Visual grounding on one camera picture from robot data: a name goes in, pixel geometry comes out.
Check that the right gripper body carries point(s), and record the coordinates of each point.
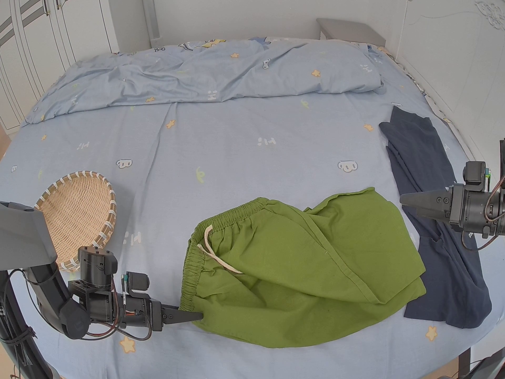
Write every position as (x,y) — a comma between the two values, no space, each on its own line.
(475,211)

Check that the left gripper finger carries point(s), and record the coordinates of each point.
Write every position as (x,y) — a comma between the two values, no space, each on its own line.
(173,311)
(173,319)

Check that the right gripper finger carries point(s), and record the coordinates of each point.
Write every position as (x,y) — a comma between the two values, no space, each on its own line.
(438,214)
(432,199)

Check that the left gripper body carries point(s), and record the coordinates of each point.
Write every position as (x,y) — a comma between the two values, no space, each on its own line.
(136,310)

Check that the green shorts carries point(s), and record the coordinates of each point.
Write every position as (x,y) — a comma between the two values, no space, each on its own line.
(296,259)

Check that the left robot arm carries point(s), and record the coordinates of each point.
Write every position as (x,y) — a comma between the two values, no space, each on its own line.
(71,314)

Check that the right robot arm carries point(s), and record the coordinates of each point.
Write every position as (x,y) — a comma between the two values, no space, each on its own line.
(498,211)

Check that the round woven basket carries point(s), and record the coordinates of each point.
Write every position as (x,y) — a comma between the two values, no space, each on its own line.
(75,211)

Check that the bed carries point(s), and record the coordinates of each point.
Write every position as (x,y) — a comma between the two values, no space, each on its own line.
(252,152)

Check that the dark blue T-shirt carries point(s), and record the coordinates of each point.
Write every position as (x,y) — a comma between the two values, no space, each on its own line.
(418,160)

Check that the grey bedside table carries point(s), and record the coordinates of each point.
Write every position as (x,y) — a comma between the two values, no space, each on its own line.
(347,30)

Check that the pale blue quilt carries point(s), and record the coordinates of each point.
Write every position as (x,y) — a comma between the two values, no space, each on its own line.
(236,77)

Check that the white wardrobe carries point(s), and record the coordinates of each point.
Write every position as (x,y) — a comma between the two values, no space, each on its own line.
(39,34)

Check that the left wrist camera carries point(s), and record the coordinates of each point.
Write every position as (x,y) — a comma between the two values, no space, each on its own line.
(139,281)

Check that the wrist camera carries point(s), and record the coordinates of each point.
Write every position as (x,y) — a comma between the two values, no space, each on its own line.
(475,174)
(139,281)

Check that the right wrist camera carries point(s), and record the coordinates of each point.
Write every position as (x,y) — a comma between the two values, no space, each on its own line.
(475,174)

